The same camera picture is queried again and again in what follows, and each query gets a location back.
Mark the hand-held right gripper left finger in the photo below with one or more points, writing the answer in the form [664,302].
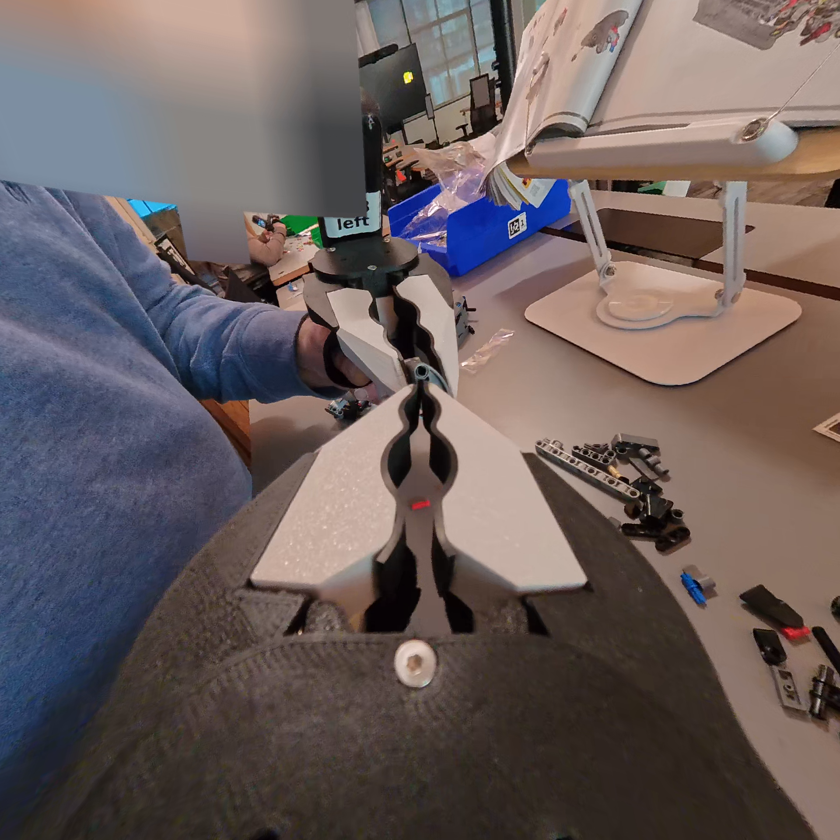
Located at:
[315,518]

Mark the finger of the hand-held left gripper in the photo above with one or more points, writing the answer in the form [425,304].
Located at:
[436,321]
[367,334]

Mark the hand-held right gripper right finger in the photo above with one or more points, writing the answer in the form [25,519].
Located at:
[518,518]

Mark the small lego subassembly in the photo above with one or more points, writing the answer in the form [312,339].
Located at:
[430,375]

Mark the partly built lego car model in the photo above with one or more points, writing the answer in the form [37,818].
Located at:
[348,408]

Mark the person's left forearm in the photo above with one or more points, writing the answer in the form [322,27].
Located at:
[197,328]

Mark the grey beam lego subassembly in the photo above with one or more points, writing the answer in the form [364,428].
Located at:
[577,463]

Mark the black lego panel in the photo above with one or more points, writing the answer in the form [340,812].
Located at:
[649,502]

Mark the black holed lego beam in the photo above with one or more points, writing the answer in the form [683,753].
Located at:
[663,533]

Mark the blue lego pin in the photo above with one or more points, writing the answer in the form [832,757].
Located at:
[692,587]

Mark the light grey lego pin connector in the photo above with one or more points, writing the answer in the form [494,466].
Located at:
[703,576]

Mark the scattered black lego pieces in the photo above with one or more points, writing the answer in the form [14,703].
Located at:
[768,607]

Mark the lego instruction manual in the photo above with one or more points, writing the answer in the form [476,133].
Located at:
[656,52]

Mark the person's left hand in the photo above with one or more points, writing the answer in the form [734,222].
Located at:
[312,354]

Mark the small empty clear bag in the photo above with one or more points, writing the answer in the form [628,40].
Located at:
[485,351]

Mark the green plastic bin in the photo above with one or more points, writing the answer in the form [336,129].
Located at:
[302,223]

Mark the blue plastic bin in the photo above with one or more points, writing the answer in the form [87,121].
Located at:
[485,229]

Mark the pile of clear plastic bags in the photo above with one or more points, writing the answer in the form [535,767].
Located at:
[446,177]

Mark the black monitor screen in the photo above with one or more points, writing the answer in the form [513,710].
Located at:
[387,85]

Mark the black office chair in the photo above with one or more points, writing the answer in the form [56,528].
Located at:
[482,98]

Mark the white book stand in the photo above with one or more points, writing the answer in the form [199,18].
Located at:
[656,328]

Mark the person's blue sweater torso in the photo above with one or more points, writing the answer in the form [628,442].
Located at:
[98,459]

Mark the black steel column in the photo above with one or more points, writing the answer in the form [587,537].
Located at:
[504,46]

